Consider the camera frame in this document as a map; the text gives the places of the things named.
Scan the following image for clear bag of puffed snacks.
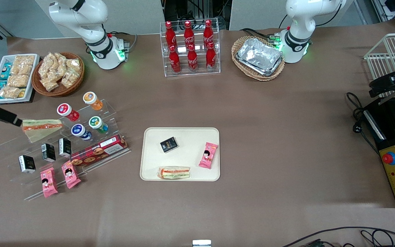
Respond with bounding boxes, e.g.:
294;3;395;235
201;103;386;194
41;77;60;92
39;53;59;79
61;70;80;89
65;58;81;74
53;52;67;69

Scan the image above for black white snack pack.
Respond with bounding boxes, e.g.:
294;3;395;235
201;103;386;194
19;155;36;173
59;138;72;157
41;143;56;162

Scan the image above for clear acrylic bottle rack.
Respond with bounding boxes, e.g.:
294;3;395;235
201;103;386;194
160;19;221;77

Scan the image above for blue gum bottle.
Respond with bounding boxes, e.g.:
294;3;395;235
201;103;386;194
71;123;92;141

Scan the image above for stacked aluminium foil trays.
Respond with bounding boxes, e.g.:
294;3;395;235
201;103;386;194
236;38;284;77

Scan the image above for black clamp device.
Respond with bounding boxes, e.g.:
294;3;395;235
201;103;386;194
369;67;395;98

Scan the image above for cream plastic serving tray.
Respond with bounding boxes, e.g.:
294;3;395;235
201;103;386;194
140;127;221;181

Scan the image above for black cables at arm base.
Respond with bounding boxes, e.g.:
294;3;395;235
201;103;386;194
240;28;280;43

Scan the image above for triangle sandwich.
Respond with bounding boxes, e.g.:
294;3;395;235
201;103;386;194
21;118;63;144
157;166;191;180

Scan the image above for white wire rack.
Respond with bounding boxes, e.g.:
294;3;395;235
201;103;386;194
363;33;395;98

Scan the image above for black snack pack gold print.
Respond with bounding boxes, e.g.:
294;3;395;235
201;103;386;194
160;137;179;153

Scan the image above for clear acrylic tiered shelf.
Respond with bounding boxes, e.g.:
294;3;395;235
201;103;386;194
0;99;132;201

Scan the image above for orange gum bottle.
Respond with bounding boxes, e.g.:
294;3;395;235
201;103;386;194
83;91;104;111

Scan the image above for pink cartoon snack pack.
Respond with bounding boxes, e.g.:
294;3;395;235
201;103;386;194
199;142;219;169
61;161;81;189
40;167;59;198

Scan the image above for white rectangular snack tray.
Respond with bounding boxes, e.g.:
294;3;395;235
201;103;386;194
0;54;40;104

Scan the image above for green gum bottle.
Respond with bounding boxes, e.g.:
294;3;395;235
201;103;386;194
88;116;109;134

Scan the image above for red gum bottle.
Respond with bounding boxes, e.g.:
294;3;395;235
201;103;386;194
57;103;80;122

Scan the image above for brown wicker snack basket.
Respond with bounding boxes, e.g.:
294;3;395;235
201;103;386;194
31;52;85;97

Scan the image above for black power cable with plug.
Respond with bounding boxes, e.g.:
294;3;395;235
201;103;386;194
346;92;380;153

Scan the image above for red cola bottle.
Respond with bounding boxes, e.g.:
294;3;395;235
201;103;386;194
203;20;214;47
165;21;177;48
187;44;199;72
183;21;194;48
169;45;181;73
206;42;217;70

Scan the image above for wicker basket with foil trays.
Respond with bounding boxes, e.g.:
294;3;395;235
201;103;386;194
231;36;286;82

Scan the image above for grey cable at arm base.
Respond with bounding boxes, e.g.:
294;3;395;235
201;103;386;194
108;32;138;52

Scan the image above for red tartan shortbread box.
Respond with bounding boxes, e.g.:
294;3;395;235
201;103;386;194
70;134;129;167

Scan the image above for black floor cable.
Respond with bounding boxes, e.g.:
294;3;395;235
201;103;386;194
280;226;395;247

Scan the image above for clear bag of crackers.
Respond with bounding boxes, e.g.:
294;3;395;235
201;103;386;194
0;86;21;99
12;55;36;76
7;74;30;88

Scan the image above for black machine with yellow panel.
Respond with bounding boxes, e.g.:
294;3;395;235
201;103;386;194
362;97;395;208

